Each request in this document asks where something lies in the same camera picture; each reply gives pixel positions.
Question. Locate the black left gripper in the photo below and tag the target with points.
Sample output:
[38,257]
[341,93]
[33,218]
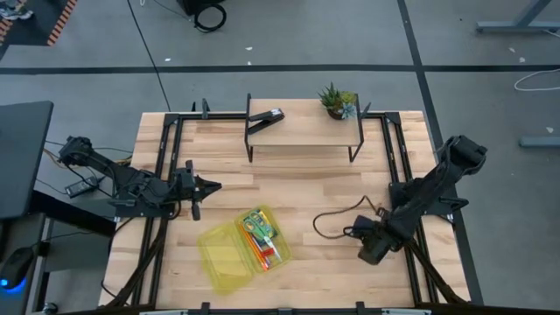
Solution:
[195,210]

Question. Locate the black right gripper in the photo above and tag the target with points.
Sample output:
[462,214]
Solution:
[378,249]

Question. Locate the green yellow crayon box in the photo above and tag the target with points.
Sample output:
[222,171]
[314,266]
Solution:
[256,221]

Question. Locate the yellow-green translucent pencil case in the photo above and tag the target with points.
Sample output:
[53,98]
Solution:
[223,258]

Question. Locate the small orange object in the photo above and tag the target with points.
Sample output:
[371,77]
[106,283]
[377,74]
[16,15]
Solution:
[251,249]

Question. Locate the plain yellow pencil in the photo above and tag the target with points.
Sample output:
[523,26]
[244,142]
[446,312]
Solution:
[257,256]

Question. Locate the red rectangular eraser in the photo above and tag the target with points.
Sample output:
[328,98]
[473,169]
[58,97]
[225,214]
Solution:
[268,252]

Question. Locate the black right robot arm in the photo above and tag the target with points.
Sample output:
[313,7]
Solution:
[433,184]

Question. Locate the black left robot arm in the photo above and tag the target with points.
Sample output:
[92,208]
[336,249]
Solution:
[127,181]

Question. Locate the silver aluminium extrusion bar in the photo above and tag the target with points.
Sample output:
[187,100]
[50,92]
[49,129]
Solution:
[164,312]
[404,312]

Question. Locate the black stapler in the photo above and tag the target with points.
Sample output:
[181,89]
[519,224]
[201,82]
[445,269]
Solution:
[267,117]

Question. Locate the small wooden shelf black legs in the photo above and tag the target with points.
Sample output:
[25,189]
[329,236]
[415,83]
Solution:
[306,131]

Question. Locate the black power adapter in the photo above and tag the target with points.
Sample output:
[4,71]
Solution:
[81,187]

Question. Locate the potted succulent plant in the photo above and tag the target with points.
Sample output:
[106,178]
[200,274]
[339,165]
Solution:
[338,102]

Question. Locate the grey desk foot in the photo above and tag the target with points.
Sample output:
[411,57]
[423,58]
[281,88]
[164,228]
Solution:
[540,141]
[516,27]

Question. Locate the black mouse with blue light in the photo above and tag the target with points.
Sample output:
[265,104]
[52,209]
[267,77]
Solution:
[15,269]

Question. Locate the orange black striped mat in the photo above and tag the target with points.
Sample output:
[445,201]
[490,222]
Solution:
[61,22]

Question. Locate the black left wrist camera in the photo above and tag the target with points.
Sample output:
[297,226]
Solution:
[184,179]

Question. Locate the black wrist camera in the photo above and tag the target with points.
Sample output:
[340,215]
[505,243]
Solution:
[362,226]
[184,179]

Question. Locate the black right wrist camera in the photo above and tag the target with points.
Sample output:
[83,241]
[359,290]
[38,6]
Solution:
[362,226]

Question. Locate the black aluminium table frame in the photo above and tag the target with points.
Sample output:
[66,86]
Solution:
[172,144]

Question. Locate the black frame clamp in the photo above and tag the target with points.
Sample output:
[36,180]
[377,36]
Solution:
[205,308]
[205,108]
[360,308]

